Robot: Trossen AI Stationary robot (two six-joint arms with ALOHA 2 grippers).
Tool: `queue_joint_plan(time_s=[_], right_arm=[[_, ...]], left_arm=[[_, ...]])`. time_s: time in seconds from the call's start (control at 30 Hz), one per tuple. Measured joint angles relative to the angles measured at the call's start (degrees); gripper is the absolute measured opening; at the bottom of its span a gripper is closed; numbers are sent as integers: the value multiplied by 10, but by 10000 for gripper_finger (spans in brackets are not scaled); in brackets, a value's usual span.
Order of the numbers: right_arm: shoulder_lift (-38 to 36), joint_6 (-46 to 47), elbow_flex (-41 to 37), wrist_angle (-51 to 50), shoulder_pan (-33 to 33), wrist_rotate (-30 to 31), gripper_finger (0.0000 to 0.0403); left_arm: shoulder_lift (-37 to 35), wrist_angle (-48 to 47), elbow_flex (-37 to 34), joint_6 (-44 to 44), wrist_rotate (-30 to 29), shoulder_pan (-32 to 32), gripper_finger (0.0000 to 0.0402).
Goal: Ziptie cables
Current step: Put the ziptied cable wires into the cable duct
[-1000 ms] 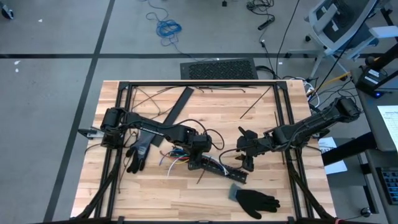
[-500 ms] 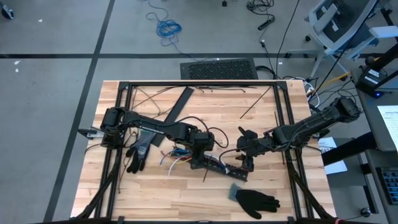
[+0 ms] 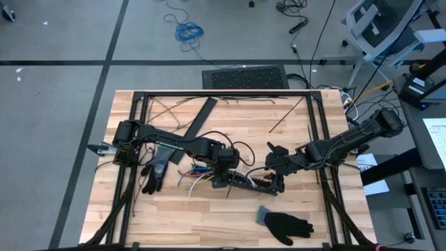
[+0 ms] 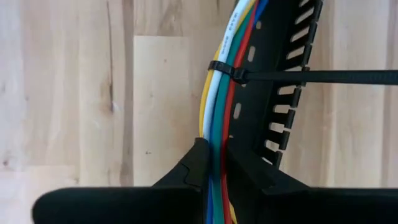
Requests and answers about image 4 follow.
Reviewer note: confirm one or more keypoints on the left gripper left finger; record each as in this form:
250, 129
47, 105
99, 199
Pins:
140, 205

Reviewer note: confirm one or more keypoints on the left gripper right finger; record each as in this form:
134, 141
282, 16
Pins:
311, 205

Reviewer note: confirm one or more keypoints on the long black zip tie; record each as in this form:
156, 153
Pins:
311, 76

